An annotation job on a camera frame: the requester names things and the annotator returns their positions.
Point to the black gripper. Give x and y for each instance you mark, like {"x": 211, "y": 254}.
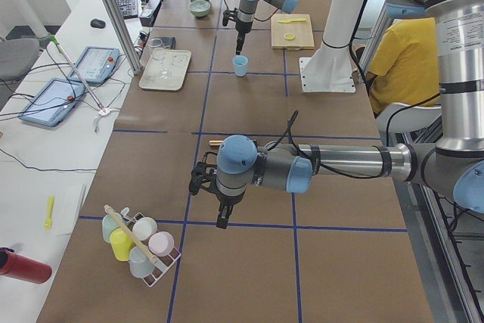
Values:
{"x": 228, "y": 200}
{"x": 241, "y": 29}

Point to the light blue cup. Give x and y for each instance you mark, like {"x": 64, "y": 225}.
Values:
{"x": 240, "y": 64}

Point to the pink cup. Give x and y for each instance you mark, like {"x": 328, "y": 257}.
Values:
{"x": 161, "y": 243}

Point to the cream white cup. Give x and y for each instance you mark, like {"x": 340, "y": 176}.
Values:
{"x": 144, "y": 228}

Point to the clear grey cup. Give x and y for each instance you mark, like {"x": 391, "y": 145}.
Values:
{"x": 139, "y": 264}

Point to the yellow cup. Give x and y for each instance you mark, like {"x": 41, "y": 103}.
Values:
{"x": 121, "y": 244}

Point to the mint green cup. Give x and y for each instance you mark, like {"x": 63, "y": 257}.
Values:
{"x": 108, "y": 226}

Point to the yellow plastic knife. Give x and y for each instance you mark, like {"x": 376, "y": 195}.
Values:
{"x": 294, "y": 20}

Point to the wooden cutting board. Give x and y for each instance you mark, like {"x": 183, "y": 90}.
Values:
{"x": 304, "y": 39}

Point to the green bowl of ice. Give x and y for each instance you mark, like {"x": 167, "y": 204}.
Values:
{"x": 199, "y": 8}

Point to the cream bear tray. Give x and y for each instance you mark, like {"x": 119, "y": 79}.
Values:
{"x": 176, "y": 63}

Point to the clear wine glass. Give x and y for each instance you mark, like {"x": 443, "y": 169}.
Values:
{"x": 158, "y": 54}

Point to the black keyboard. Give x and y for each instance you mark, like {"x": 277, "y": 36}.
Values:
{"x": 128, "y": 8}

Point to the black computer mouse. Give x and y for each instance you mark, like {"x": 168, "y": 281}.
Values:
{"x": 97, "y": 24}

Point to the far teach pendant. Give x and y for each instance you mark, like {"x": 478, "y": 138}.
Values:
{"x": 96, "y": 64}

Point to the teach pendant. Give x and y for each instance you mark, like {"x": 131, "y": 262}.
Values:
{"x": 53, "y": 102}
{"x": 96, "y": 64}

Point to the person in yellow shirt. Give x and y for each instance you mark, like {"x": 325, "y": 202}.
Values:
{"x": 405, "y": 65}

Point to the yellow plastic spoon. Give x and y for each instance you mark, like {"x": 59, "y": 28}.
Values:
{"x": 49, "y": 211}

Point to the pink rod green tip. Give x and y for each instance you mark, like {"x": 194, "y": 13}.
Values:
{"x": 102, "y": 109}

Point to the near teach pendant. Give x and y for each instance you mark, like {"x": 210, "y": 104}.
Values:
{"x": 53, "y": 102}

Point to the red bottle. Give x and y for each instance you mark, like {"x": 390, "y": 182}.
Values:
{"x": 22, "y": 268}

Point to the grey office chair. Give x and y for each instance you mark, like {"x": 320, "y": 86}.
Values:
{"x": 18, "y": 57}

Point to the white wire cup rack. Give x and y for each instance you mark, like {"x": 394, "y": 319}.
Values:
{"x": 164, "y": 263}

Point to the wooden rack handle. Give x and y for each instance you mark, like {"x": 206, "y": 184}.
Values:
{"x": 112, "y": 213}

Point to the aluminium frame post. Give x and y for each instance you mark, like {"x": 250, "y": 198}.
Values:
{"x": 123, "y": 36}

